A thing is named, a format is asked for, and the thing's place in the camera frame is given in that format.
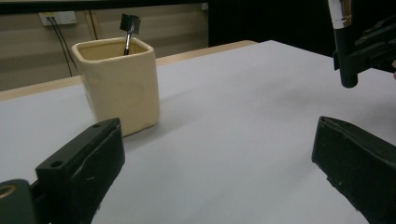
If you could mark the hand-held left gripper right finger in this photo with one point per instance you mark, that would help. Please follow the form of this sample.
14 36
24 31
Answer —
358 165

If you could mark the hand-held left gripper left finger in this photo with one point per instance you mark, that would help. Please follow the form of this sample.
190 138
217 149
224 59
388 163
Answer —
84 168

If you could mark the large black makeup brush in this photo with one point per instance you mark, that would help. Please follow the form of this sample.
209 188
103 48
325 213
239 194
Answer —
344 39

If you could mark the cream square ceramic cup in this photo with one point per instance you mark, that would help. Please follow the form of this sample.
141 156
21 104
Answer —
124 90

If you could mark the thin black makeup brush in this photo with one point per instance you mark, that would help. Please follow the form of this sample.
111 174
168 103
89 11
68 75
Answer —
130 23

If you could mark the white wall socket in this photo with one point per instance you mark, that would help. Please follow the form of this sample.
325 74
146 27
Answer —
59 18

